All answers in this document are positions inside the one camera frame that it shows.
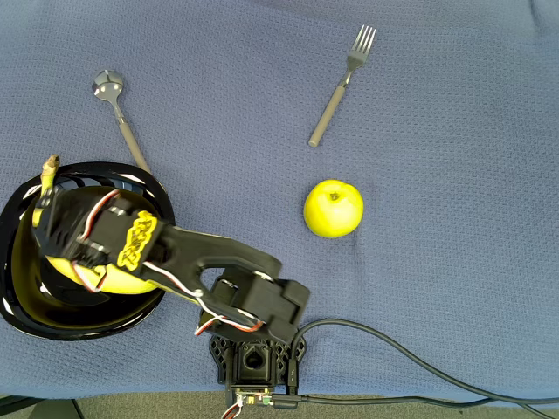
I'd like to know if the yellow banana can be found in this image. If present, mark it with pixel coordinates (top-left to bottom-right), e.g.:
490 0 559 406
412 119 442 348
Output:
32 155 161 296

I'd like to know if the thin black cable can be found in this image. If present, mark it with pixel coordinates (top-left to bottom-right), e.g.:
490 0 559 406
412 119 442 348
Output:
270 392 559 418

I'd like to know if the blue waffle cloth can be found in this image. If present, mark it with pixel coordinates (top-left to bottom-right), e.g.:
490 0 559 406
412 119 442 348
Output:
0 0 559 402

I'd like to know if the metal fork grey handle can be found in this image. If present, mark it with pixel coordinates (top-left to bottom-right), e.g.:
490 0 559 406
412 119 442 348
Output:
307 24 377 148

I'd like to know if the black camera stand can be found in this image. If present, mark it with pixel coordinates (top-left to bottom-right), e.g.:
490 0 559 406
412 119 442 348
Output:
0 395 85 419

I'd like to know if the metal spoon grey handle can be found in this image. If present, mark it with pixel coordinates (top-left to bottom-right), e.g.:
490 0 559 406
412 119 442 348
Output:
91 69 153 174

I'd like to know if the green apple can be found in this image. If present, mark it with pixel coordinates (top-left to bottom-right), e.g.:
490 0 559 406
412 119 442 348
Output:
302 178 365 239

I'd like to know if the red white black servo wire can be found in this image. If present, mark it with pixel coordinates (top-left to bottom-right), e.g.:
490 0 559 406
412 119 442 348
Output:
72 188 122 245
71 259 109 294
142 260 266 338

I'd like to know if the thick black cable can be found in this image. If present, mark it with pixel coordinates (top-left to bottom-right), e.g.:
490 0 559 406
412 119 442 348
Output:
286 318 559 402

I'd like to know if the glossy black plate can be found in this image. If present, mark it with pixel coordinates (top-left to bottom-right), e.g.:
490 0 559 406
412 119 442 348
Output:
0 161 176 341

